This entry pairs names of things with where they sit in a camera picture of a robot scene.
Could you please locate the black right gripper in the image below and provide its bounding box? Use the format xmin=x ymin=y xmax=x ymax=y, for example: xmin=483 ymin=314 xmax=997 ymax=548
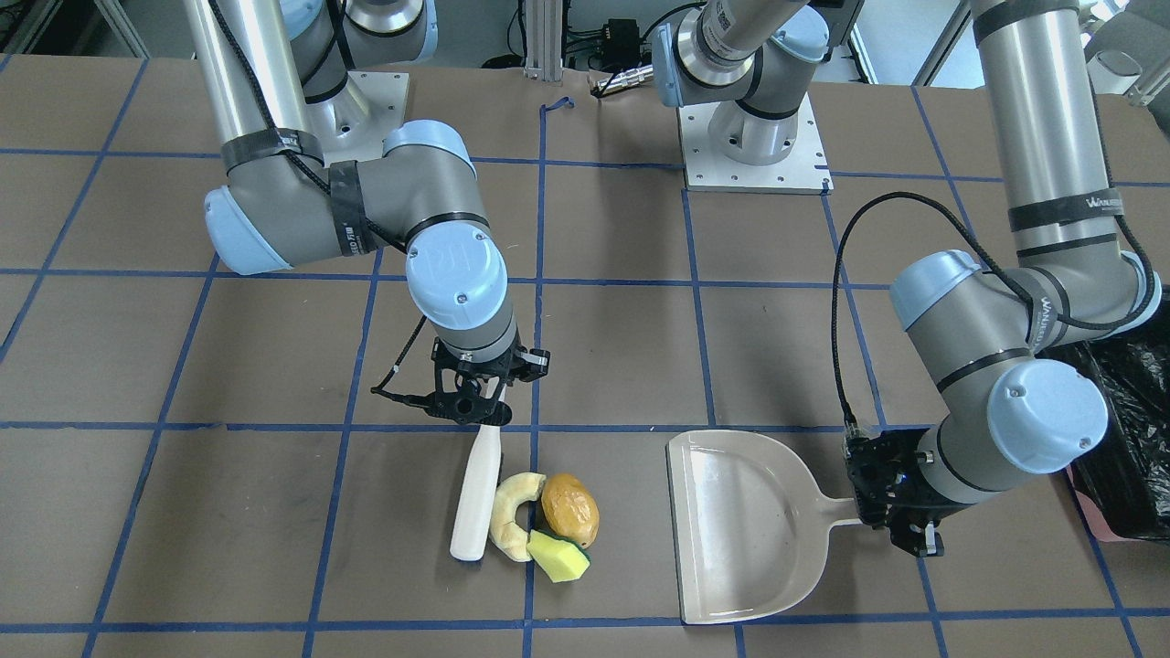
xmin=431 ymin=340 xmax=551 ymax=429

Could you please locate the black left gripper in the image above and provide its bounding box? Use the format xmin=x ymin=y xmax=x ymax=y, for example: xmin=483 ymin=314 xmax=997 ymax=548
xmin=844 ymin=425 xmax=945 ymax=558

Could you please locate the beige hand brush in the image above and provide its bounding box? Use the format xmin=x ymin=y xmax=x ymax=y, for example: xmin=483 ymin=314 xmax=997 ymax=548
xmin=450 ymin=421 xmax=503 ymax=563

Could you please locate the pale apple slice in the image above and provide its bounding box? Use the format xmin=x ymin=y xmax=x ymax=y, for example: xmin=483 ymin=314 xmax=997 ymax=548
xmin=489 ymin=472 xmax=548 ymax=563

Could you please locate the brown potato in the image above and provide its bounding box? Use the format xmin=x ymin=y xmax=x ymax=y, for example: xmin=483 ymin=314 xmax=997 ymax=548
xmin=541 ymin=473 xmax=601 ymax=548

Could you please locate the beige plastic dustpan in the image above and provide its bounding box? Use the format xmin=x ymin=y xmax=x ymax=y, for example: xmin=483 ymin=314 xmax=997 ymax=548
xmin=667 ymin=430 xmax=859 ymax=625

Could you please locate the yellow green sponge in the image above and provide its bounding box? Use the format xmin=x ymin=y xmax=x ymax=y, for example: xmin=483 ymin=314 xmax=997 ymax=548
xmin=527 ymin=532 xmax=590 ymax=583

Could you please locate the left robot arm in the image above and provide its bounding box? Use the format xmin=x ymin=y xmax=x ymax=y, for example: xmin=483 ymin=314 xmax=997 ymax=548
xmin=832 ymin=1 xmax=1163 ymax=557

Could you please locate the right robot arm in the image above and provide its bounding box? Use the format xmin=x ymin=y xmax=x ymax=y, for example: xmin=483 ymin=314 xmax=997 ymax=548
xmin=185 ymin=1 xmax=550 ymax=426

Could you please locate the black bag lined bin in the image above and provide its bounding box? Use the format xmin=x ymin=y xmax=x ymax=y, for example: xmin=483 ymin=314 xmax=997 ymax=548
xmin=1042 ymin=299 xmax=1169 ymax=544

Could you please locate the black power adapter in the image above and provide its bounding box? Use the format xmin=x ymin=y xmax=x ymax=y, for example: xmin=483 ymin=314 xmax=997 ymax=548
xmin=601 ymin=18 xmax=641 ymax=69

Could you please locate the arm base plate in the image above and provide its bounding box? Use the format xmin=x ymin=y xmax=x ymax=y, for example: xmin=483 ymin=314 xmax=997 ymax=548
xmin=677 ymin=96 xmax=835 ymax=196
xmin=307 ymin=71 xmax=410 ymax=165

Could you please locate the aluminium frame post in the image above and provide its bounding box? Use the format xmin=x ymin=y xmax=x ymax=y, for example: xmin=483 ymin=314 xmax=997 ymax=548
xmin=521 ymin=0 xmax=565 ymax=85

